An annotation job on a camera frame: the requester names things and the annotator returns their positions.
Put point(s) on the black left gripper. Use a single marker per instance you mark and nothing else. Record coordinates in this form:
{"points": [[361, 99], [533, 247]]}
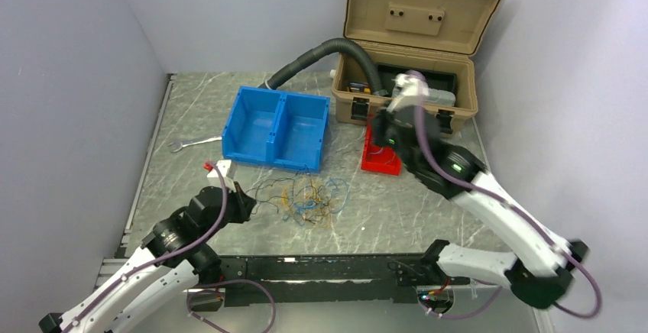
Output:
{"points": [[244, 204]]}

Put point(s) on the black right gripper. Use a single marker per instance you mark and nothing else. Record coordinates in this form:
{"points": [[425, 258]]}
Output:
{"points": [[379, 121]]}

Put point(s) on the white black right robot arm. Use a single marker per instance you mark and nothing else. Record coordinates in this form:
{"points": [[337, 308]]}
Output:
{"points": [[539, 265]]}

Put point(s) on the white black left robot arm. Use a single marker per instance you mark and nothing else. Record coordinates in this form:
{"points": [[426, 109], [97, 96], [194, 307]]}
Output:
{"points": [[174, 256]]}

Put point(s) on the red plastic bin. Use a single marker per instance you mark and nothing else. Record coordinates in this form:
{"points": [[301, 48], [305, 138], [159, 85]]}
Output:
{"points": [[378, 159]]}

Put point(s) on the grey plastic case in toolbox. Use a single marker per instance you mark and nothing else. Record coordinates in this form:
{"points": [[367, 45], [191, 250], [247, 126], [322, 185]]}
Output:
{"points": [[441, 97]]}

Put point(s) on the small box in toolbox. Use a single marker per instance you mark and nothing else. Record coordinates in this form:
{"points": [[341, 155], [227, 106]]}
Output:
{"points": [[362, 87]]}

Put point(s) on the black tray in toolbox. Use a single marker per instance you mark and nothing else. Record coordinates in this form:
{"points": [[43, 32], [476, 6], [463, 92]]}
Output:
{"points": [[435, 79]]}

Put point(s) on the silver wrench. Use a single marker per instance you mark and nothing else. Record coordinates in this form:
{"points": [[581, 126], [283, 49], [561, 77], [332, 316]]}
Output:
{"points": [[176, 146]]}

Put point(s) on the blue double plastic bin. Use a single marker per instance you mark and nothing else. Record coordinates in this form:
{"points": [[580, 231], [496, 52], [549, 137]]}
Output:
{"points": [[278, 129]]}

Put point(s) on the tan plastic toolbox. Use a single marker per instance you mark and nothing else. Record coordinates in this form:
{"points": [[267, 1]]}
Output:
{"points": [[440, 35]]}

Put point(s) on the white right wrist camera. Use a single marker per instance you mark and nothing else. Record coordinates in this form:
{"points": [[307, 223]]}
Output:
{"points": [[412, 90]]}

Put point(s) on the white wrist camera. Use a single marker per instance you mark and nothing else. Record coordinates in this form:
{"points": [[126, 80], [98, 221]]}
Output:
{"points": [[412, 90], [221, 174]]}

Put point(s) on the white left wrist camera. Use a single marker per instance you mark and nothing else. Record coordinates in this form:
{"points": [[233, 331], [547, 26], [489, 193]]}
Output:
{"points": [[221, 174]]}

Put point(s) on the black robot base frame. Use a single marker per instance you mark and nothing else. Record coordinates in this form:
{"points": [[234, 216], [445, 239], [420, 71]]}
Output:
{"points": [[253, 279]]}

